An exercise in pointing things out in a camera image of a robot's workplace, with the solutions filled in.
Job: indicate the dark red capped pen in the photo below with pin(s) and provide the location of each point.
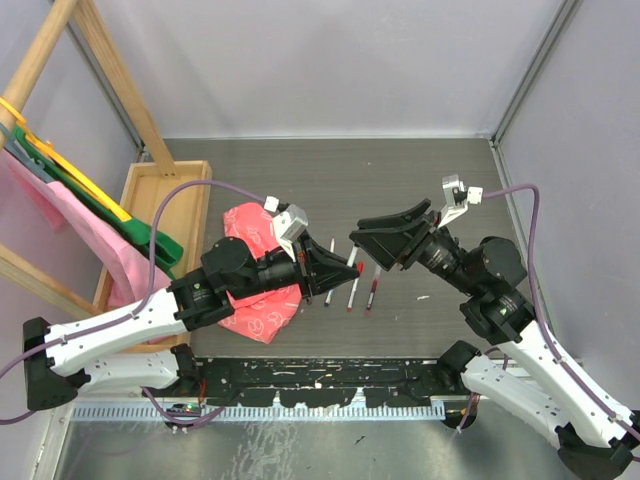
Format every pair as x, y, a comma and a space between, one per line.
373, 289

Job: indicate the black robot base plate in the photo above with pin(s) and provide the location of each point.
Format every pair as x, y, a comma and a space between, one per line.
314, 383

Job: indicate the coral patterned cloth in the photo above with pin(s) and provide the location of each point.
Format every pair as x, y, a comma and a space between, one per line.
261, 316

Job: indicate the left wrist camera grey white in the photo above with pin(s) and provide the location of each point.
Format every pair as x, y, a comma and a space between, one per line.
288, 225

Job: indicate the white pen crosswise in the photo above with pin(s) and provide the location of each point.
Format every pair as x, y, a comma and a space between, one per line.
352, 256

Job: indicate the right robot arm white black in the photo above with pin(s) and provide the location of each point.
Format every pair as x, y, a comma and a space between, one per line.
594, 435

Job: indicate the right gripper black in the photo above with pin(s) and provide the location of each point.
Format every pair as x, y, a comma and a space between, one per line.
398, 236

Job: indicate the pink garment on hanger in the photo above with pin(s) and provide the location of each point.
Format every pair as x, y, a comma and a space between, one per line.
129, 269

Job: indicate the wooden clothes rack frame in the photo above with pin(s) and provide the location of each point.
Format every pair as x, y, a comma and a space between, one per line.
92, 26

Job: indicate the green garment on hanger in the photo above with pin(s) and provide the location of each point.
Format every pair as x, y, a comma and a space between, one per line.
135, 232

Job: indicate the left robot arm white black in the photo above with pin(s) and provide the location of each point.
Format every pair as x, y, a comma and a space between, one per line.
58, 356

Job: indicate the short white pen red tip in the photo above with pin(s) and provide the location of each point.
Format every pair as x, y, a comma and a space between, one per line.
354, 287

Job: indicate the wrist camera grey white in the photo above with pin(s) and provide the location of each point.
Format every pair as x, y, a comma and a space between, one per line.
288, 225
458, 197

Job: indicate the aluminium corner profile left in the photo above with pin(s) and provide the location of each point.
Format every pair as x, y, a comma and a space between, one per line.
98, 73

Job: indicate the aluminium corner profile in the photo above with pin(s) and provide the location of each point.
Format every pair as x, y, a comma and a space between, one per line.
559, 24
98, 73

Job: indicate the yellow hanger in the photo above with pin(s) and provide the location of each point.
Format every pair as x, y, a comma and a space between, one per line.
79, 178

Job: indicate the slotted cable duct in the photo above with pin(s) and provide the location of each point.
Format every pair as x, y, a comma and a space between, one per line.
145, 412

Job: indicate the grey-blue hanger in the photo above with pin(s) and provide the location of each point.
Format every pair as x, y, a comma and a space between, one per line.
35, 166

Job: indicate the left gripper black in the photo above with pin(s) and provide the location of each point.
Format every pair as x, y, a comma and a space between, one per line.
318, 266

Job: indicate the aluminium corner profile right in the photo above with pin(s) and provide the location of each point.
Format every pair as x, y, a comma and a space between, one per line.
559, 24

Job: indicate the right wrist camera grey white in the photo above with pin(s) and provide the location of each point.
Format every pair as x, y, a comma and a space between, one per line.
458, 197

